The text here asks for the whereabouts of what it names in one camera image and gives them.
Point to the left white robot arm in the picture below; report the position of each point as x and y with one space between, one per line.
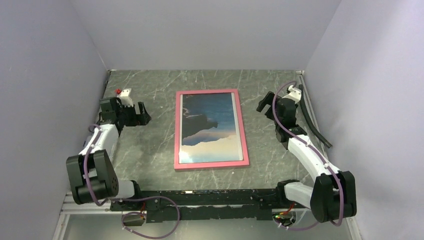
91 173

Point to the seascape photo print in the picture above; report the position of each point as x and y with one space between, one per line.
209 130

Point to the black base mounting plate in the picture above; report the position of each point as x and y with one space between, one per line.
188 205

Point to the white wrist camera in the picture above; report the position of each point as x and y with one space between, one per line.
293 93
125 96

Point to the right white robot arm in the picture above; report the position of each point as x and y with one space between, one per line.
333 194

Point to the black foam tube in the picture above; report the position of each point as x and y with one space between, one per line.
310 121

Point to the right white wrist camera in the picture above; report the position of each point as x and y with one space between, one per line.
293 93

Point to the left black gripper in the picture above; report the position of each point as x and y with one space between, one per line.
141 119

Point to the pink wooden picture frame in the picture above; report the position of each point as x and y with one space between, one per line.
193 166

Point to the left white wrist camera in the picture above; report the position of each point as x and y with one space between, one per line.
125 96

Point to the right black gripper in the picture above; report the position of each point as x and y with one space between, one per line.
267 100

